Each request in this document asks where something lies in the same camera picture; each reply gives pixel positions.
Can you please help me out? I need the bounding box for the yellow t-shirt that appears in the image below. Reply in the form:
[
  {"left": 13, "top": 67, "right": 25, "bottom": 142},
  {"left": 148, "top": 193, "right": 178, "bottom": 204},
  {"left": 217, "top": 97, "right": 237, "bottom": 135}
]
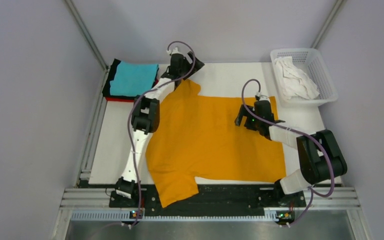
[{"left": 145, "top": 80, "right": 287, "bottom": 207}]

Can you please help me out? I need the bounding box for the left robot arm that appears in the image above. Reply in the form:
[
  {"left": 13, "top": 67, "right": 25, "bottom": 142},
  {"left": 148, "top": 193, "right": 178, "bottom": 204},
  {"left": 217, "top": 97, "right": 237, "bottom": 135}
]
[{"left": 115, "top": 49, "right": 205, "bottom": 207}]

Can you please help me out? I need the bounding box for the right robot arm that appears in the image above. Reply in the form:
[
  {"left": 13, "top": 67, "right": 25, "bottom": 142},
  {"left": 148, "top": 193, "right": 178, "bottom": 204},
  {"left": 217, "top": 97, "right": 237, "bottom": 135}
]
[{"left": 235, "top": 99, "right": 348, "bottom": 206}]

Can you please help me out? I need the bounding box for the white crumpled t-shirt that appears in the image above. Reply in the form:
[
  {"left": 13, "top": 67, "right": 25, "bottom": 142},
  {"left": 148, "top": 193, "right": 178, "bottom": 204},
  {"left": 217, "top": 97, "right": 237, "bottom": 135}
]
[{"left": 274, "top": 56, "right": 320, "bottom": 100}]

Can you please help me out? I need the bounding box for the cyan folded t-shirt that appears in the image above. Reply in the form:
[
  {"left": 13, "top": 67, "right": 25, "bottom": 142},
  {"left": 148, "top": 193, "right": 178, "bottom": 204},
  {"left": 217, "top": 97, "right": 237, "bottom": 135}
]
[{"left": 109, "top": 61, "right": 159, "bottom": 97}]

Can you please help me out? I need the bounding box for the white plastic laundry basket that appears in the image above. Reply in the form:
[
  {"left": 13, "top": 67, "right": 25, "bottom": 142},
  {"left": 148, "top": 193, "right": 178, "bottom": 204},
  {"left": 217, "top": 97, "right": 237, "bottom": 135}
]
[{"left": 270, "top": 48, "right": 338, "bottom": 108}]

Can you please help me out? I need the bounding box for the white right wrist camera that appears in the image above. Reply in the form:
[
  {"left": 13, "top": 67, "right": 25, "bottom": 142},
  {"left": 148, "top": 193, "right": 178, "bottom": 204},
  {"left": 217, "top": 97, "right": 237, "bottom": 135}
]
[{"left": 255, "top": 92, "right": 270, "bottom": 102}]

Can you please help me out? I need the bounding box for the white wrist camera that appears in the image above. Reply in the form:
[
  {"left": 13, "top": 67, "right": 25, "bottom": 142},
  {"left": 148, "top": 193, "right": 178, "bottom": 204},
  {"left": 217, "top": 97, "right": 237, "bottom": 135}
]
[
  {"left": 255, "top": 92, "right": 270, "bottom": 102},
  {"left": 166, "top": 46, "right": 183, "bottom": 56}
]

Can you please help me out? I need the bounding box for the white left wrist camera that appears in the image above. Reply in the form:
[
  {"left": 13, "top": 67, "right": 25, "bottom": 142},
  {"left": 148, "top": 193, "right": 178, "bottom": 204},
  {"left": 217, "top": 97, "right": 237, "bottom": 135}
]
[{"left": 166, "top": 46, "right": 183, "bottom": 56}]

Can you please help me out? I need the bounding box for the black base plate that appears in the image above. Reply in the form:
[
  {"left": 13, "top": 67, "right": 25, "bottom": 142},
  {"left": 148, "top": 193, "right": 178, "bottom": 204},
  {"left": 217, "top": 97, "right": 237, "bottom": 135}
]
[{"left": 109, "top": 184, "right": 307, "bottom": 217}]

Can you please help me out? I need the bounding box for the left aluminium frame post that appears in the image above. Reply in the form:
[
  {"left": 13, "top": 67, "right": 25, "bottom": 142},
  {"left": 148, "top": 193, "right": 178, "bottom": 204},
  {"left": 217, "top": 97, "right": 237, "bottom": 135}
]
[{"left": 63, "top": 0, "right": 108, "bottom": 70}]

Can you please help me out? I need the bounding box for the aluminium frame post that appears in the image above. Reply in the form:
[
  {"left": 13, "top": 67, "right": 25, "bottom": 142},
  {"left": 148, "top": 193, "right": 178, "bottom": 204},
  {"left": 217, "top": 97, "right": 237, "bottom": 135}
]
[
  {"left": 63, "top": 0, "right": 108, "bottom": 70},
  {"left": 311, "top": 0, "right": 348, "bottom": 49}
]

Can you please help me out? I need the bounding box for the aluminium front rail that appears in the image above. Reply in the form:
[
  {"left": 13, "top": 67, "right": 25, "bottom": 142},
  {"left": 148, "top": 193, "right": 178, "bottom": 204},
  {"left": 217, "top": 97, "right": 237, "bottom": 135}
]
[{"left": 59, "top": 185, "right": 361, "bottom": 223}]

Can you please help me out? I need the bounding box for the right aluminium frame post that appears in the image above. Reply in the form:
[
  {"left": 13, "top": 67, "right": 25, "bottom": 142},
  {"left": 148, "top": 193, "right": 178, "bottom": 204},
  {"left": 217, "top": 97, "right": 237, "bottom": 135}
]
[{"left": 311, "top": 0, "right": 348, "bottom": 49}]

